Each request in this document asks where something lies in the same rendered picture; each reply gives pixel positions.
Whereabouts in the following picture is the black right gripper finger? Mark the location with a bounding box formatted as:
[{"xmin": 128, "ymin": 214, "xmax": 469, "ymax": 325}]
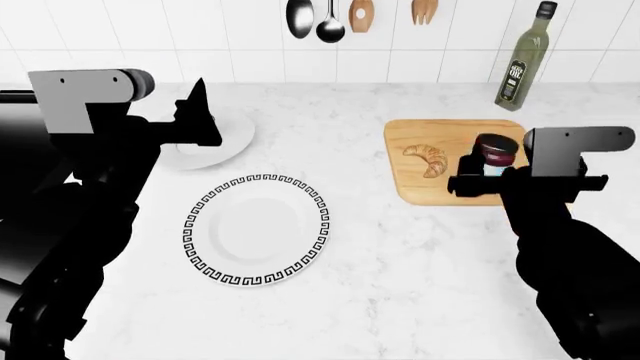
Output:
[
  {"xmin": 457, "ymin": 151, "xmax": 487, "ymax": 177},
  {"xmin": 446, "ymin": 172, "xmax": 505, "ymax": 199}
]

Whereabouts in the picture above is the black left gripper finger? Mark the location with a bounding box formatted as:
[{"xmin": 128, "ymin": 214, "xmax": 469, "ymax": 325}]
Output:
[
  {"xmin": 171, "ymin": 111, "xmax": 224, "ymax": 149},
  {"xmin": 173, "ymin": 77, "xmax": 211, "ymax": 118}
]

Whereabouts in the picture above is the dark-lidded jam jar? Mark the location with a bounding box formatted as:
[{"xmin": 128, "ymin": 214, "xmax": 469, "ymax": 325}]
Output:
[{"xmin": 472, "ymin": 132, "xmax": 520, "ymax": 178}]

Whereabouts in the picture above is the golden brown croissant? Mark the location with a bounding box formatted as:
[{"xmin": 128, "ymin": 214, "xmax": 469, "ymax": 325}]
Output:
[{"xmin": 402, "ymin": 144, "xmax": 450, "ymax": 180}]

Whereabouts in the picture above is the wooden cutting board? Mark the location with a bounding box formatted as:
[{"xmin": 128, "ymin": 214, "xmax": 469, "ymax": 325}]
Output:
[{"xmin": 383, "ymin": 118, "xmax": 532, "ymax": 207}]

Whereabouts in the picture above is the plain white plate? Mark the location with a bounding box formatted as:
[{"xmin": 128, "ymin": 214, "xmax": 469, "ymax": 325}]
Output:
[{"xmin": 149, "ymin": 111, "xmax": 257, "ymax": 171}]

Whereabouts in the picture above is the green olive oil bottle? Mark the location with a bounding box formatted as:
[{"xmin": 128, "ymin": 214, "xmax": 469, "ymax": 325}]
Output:
[{"xmin": 493, "ymin": 0, "xmax": 559, "ymax": 113}]

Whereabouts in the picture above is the white plate black key border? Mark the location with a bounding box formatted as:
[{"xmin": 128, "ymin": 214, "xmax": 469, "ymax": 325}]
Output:
[{"xmin": 181, "ymin": 172, "xmax": 332, "ymax": 288}]

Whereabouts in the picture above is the hanging metal spoon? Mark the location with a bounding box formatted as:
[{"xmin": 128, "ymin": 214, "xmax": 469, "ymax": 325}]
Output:
[{"xmin": 285, "ymin": 0, "xmax": 315, "ymax": 40}]

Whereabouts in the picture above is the hanging metal ladle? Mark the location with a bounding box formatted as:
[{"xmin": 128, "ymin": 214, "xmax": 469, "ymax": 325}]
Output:
[{"xmin": 315, "ymin": 0, "xmax": 347, "ymax": 45}]

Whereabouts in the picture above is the hanging wooden fork spatula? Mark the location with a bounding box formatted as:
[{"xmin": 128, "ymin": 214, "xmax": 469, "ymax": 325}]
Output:
[{"xmin": 410, "ymin": 0, "xmax": 440, "ymax": 27}]

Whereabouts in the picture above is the hanging wooden slotted spatula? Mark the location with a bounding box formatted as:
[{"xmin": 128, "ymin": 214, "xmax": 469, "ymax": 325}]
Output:
[{"xmin": 348, "ymin": 0, "xmax": 375, "ymax": 34}]

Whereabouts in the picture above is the gray right wrist camera box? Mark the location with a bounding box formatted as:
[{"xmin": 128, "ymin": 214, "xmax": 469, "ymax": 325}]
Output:
[{"xmin": 523, "ymin": 126, "xmax": 637, "ymax": 178}]

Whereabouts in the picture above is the gray wrist camera box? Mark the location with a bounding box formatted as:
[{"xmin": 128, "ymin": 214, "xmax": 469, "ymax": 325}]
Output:
[
  {"xmin": 27, "ymin": 68, "xmax": 157, "ymax": 135},
  {"xmin": 523, "ymin": 126, "xmax": 637, "ymax": 178}
]

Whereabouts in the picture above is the gray left wrist camera box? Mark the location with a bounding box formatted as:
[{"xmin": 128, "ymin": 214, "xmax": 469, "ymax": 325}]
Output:
[{"xmin": 27, "ymin": 68, "xmax": 157, "ymax": 135}]

